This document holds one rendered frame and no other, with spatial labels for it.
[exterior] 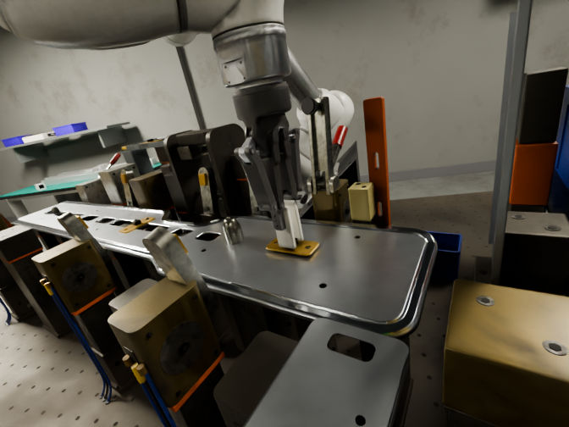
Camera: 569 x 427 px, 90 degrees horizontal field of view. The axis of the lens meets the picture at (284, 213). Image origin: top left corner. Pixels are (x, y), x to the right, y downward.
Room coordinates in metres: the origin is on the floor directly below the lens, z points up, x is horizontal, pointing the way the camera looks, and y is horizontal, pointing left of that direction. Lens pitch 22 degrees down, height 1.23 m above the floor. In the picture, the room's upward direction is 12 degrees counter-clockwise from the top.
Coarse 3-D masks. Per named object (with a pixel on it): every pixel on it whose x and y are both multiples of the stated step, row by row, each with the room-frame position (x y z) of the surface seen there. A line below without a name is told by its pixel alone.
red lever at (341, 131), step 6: (342, 126) 0.61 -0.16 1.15; (336, 132) 0.61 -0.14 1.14; (342, 132) 0.60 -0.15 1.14; (336, 138) 0.59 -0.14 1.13; (342, 138) 0.59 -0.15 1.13; (336, 144) 0.58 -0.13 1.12; (342, 144) 0.59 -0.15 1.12; (336, 150) 0.57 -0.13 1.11; (336, 156) 0.56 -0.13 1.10; (324, 174) 0.53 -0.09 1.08; (324, 180) 0.52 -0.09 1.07; (324, 186) 0.51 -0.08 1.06
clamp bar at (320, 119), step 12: (312, 108) 0.50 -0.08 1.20; (324, 108) 0.52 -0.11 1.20; (312, 120) 0.54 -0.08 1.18; (324, 120) 0.52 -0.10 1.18; (312, 132) 0.53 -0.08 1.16; (324, 132) 0.52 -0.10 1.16; (312, 144) 0.53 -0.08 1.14; (324, 144) 0.52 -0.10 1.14; (312, 156) 0.53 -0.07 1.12; (324, 156) 0.51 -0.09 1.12; (312, 168) 0.53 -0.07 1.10; (324, 168) 0.52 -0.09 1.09; (312, 180) 0.52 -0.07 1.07
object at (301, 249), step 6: (276, 240) 0.44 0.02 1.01; (270, 246) 0.42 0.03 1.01; (276, 246) 0.42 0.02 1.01; (300, 246) 0.40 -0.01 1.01; (306, 246) 0.40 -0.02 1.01; (312, 246) 0.39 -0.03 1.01; (288, 252) 0.39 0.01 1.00; (294, 252) 0.39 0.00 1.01; (300, 252) 0.38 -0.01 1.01; (306, 252) 0.38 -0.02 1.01
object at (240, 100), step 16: (240, 96) 0.38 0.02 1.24; (256, 96) 0.37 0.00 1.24; (272, 96) 0.38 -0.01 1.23; (288, 96) 0.39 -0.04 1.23; (240, 112) 0.39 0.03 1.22; (256, 112) 0.37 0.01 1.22; (272, 112) 0.37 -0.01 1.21; (256, 128) 0.38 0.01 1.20; (272, 128) 0.40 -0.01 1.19; (288, 128) 0.43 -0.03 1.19; (256, 144) 0.39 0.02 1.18
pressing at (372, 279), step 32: (32, 224) 0.93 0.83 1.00; (96, 224) 0.78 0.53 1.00; (160, 224) 0.66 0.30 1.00; (192, 224) 0.61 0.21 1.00; (256, 224) 0.54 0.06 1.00; (320, 224) 0.48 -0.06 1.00; (352, 224) 0.45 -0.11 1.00; (192, 256) 0.46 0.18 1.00; (224, 256) 0.43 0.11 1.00; (256, 256) 0.41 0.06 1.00; (288, 256) 0.39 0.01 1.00; (320, 256) 0.37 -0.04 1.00; (352, 256) 0.35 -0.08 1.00; (384, 256) 0.34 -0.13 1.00; (416, 256) 0.32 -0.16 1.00; (224, 288) 0.34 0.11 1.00; (256, 288) 0.33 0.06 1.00; (288, 288) 0.31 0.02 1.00; (320, 288) 0.30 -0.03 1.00; (352, 288) 0.28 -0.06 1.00; (384, 288) 0.27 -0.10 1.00; (416, 288) 0.27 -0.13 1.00; (352, 320) 0.24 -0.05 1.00; (384, 320) 0.23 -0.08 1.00; (416, 320) 0.22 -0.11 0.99
